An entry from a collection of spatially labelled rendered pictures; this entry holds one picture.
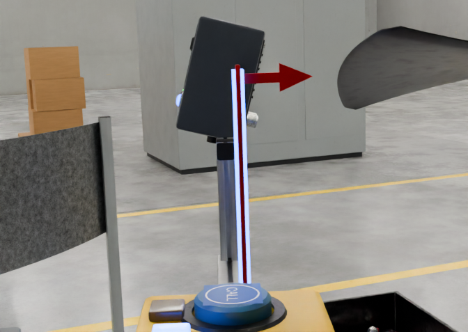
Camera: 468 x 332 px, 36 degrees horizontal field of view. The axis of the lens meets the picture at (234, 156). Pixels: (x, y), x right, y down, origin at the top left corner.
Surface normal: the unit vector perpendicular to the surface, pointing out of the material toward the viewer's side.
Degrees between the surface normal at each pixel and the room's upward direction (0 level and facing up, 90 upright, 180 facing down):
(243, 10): 90
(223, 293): 0
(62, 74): 90
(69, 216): 90
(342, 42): 90
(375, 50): 163
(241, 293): 0
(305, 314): 0
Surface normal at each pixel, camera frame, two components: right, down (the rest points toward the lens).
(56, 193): 0.87, 0.05
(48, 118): 0.32, 0.14
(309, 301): -0.04, -0.99
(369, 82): 0.09, 0.98
